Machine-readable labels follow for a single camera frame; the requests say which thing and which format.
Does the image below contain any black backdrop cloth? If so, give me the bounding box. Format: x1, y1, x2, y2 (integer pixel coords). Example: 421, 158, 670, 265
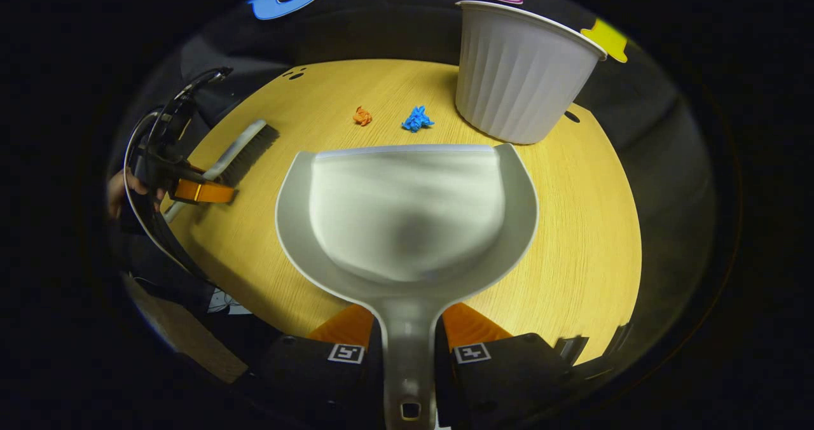
124, 0, 718, 367

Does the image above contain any blue paper scrap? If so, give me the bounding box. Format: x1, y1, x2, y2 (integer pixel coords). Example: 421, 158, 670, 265
401, 105, 436, 133

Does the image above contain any grey plastic dustpan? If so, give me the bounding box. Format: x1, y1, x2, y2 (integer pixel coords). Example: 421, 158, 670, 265
275, 142, 540, 430

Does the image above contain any white ribbed garbage bin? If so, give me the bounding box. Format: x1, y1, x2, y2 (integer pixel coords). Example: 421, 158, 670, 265
455, 0, 609, 146

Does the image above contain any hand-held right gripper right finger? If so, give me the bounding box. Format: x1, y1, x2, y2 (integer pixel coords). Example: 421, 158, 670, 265
435, 302, 591, 428

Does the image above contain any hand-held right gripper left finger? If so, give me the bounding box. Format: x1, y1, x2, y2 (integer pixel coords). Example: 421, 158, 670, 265
245, 303, 386, 429

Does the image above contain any small grey broom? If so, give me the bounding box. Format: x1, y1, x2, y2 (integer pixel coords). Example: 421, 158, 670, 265
162, 119, 280, 225

